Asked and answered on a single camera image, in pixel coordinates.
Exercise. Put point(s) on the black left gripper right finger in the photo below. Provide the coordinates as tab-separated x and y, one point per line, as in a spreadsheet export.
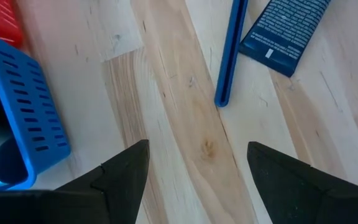
306	199

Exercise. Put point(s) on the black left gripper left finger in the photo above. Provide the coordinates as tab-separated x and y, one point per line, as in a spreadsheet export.
73	207

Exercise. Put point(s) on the dark blue toiletry tube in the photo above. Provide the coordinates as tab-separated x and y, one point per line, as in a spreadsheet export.
284	34

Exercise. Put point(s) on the blue plastic basket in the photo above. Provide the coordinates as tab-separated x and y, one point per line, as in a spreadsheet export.
33	102

